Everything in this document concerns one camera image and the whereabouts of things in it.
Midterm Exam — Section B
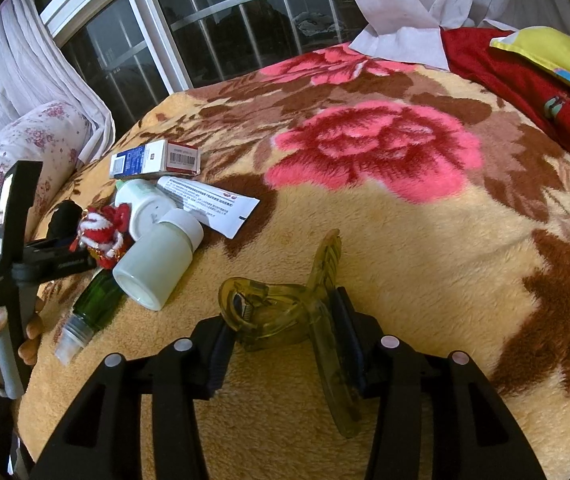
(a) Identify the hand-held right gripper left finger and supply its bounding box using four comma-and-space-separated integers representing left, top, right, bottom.
29, 316, 238, 480

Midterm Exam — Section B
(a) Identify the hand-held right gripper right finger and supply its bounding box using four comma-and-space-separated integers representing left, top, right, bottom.
329, 287, 550, 480

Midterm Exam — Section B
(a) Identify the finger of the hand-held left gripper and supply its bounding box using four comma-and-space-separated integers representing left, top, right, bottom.
48, 200, 84, 252

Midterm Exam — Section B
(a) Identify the yellow translucent hair clip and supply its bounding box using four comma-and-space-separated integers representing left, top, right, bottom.
218, 228, 366, 438

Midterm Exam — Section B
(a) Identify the blue and white medicine box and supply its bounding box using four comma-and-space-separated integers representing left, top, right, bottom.
110, 140, 201, 180

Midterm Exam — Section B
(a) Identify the person's left hand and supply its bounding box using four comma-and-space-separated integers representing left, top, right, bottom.
0, 297, 46, 391

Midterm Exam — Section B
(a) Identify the red and white knitted charm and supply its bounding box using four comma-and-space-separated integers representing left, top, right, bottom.
70, 204, 133, 270

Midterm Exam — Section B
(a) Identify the floral plush blanket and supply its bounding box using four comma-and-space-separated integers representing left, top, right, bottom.
18, 42, 570, 480

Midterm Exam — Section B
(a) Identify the small white green-label bottle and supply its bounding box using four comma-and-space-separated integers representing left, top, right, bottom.
114, 179, 176, 242

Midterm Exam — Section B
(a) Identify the green glass bottle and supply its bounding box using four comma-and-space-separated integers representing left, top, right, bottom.
55, 267, 126, 366

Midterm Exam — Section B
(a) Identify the white pink floral pillow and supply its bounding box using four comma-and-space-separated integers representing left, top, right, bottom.
0, 100, 93, 351

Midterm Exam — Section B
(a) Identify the large white plastic bottle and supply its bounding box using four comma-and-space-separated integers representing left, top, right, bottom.
112, 208, 204, 311

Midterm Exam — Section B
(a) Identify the white ointment tube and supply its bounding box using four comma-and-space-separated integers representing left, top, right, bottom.
156, 175, 261, 239

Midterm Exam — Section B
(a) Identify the white sheer floral curtain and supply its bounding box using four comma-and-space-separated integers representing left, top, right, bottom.
0, 0, 116, 171

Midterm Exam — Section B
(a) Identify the white framed window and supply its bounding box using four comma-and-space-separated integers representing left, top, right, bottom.
30, 0, 371, 126

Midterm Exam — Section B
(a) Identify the red blanket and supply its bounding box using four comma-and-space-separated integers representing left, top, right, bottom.
440, 27, 570, 191

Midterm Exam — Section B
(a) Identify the yellow printed pillow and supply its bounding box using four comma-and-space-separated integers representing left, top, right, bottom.
489, 26, 570, 103

